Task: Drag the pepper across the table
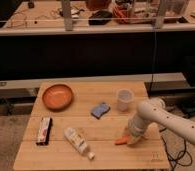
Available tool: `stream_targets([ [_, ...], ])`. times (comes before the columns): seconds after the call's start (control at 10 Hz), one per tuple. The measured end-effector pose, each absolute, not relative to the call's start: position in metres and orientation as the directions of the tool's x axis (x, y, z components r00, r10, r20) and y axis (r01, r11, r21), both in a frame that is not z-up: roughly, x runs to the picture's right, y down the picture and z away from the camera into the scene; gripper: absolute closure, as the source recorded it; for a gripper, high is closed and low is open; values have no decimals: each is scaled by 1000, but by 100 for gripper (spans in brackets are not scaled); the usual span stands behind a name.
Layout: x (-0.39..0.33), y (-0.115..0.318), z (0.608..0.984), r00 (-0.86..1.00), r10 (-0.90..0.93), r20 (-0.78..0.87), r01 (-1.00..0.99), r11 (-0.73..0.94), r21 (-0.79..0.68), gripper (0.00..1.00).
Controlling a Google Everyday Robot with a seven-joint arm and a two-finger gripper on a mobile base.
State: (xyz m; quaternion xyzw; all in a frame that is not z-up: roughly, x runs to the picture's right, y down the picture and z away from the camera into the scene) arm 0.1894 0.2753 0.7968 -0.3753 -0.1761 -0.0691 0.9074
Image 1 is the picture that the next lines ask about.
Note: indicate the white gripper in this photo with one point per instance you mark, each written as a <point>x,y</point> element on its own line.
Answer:
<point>136,128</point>

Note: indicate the orange pepper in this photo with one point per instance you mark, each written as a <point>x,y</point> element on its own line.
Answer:
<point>123,140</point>

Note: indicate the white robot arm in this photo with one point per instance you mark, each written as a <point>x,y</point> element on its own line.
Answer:
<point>153,110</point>

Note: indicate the clear plastic cup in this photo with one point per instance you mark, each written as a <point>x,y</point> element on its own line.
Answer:
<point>124,99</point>

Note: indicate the blue sponge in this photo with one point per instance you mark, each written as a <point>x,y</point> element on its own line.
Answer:
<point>99,110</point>

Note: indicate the white plastic bottle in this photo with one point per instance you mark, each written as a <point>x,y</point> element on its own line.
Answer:
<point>78,142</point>

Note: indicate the orange wooden bowl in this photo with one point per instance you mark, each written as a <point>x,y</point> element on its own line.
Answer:
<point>57,97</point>

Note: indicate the red and black box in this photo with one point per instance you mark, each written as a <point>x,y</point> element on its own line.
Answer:
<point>44,130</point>

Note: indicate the black bag on bench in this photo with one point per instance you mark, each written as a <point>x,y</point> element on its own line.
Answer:
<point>100,17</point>

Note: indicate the grey metal frame post right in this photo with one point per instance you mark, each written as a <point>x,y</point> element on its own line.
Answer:
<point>159,19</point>

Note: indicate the grey metal frame post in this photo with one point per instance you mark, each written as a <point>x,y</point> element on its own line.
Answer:
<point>159,19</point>
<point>66,8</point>

